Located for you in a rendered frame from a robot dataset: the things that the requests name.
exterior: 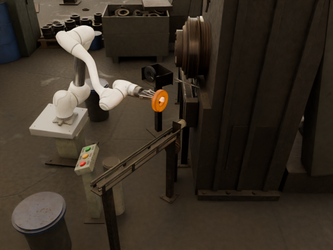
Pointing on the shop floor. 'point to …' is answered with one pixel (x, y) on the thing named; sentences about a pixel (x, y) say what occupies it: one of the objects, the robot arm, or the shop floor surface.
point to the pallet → (53, 29)
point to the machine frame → (253, 94)
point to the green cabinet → (25, 25)
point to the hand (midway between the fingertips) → (159, 98)
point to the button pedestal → (87, 175)
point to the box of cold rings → (135, 32)
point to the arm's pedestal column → (68, 151)
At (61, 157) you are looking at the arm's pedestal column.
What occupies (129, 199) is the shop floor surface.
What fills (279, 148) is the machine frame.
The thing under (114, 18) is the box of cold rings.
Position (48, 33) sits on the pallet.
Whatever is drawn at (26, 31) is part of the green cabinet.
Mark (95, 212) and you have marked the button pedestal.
